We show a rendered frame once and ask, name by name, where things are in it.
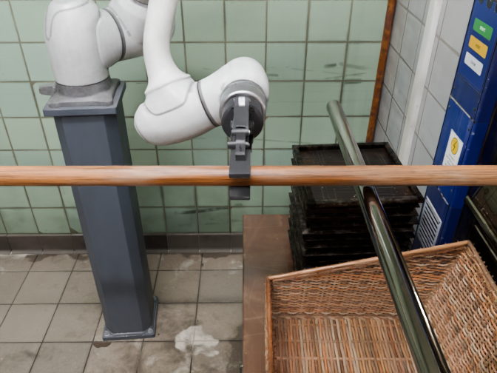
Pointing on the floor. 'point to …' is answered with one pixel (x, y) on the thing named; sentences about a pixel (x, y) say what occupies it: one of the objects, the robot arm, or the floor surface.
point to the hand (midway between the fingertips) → (239, 174)
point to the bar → (391, 258)
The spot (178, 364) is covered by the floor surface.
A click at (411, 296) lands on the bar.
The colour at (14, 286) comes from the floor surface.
